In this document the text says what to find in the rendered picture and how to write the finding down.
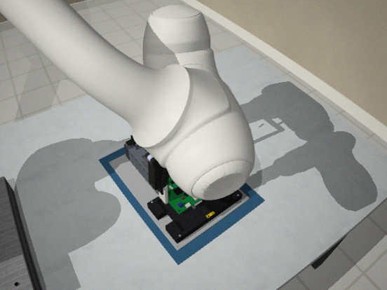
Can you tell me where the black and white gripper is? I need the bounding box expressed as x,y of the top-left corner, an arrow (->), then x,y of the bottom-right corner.
145,152 -> 169,204

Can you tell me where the green circuit board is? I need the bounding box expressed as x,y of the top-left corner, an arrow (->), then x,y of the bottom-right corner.
167,176 -> 202,214

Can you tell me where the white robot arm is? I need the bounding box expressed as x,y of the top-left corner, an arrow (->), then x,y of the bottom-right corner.
0,0 -> 255,200

